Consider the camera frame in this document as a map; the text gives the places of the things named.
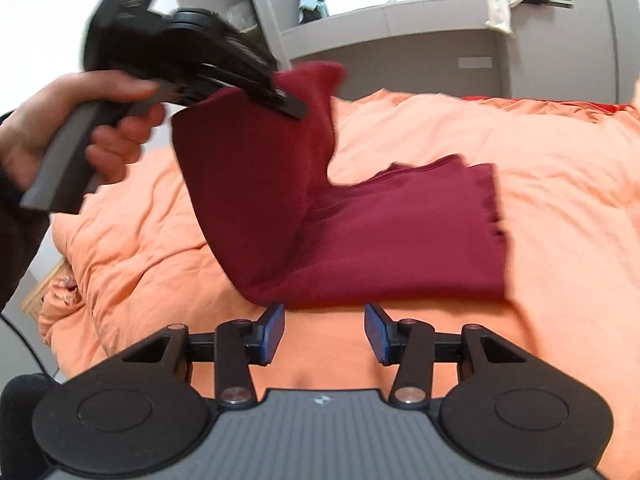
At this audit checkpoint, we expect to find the orange blanket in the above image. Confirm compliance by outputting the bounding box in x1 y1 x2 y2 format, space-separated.
39 87 640 477

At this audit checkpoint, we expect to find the person's left forearm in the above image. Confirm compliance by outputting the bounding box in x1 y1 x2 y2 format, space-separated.
0 110 54 312

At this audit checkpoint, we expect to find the dark red garment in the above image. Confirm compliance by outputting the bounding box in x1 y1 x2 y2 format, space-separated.
171 60 509 311

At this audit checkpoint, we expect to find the grey built-in desk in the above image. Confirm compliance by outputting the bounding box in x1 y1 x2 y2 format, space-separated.
277 0 576 107

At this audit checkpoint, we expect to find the red bed sheet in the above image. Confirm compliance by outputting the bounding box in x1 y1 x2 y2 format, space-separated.
462 94 640 117

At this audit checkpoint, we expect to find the white cloth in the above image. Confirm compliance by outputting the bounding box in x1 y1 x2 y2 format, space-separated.
485 0 532 37

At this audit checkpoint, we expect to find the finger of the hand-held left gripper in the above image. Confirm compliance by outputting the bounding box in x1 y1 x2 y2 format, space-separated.
175 62 309 122

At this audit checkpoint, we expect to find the person's left hand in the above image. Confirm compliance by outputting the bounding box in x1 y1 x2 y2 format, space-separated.
0 71 166 189

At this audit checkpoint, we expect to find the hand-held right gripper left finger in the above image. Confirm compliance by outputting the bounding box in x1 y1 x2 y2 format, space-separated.
120 301 287 408

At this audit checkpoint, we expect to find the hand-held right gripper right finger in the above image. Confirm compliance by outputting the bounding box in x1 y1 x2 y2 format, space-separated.
364 301 529 408

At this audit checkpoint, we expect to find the black cable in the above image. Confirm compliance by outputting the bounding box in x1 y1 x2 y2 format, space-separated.
0 310 62 377

